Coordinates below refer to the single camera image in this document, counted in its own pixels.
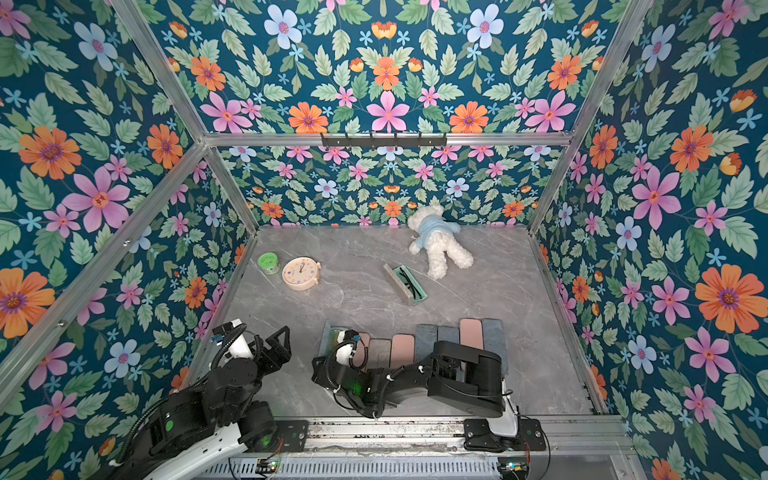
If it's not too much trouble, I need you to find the pink case with purple glasses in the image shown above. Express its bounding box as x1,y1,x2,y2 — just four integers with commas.
459,318,484,350

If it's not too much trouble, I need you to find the grey case with red glasses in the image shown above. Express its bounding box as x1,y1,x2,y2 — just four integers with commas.
481,318,508,376

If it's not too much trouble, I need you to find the grey case with olive glasses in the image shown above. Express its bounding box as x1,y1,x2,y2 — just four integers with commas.
318,321,349,356

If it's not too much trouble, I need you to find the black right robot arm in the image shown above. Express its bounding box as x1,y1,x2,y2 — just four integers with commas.
312,330,519,438

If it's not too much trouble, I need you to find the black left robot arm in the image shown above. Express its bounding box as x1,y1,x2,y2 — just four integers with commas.
94,320,292,479

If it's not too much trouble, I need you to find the cream round alarm clock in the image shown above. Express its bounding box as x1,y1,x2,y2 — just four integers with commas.
281,257,321,291

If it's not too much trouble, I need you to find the green lidded round container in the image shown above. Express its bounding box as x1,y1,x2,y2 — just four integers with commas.
257,252,281,275

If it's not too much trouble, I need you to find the white teddy bear blue shirt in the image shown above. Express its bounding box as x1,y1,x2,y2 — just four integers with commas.
407,205,474,280

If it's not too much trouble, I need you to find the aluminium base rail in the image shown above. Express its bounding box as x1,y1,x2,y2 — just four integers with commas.
265,415,635,456

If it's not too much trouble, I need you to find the black hook rail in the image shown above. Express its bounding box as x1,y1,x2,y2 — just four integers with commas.
320,133,448,149

